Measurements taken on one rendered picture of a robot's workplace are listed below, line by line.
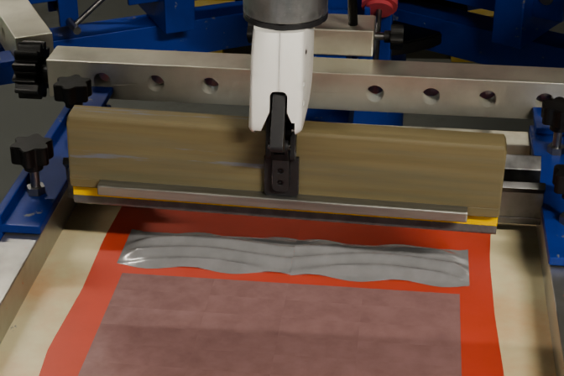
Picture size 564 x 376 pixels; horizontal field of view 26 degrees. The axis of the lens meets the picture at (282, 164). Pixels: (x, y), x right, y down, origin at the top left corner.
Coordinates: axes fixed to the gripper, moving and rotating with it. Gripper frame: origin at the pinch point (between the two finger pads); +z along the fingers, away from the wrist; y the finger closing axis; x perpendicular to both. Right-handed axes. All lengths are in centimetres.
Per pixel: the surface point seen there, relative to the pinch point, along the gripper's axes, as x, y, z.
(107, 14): -103, -328, 108
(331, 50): 1.5, -40.7, 4.3
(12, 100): -115, -247, 108
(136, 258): -15.7, -4.1, 13.8
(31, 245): -25.3, -0.1, 10.6
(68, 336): -19.0, 9.9, 14.2
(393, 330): 11.1, 5.5, 13.9
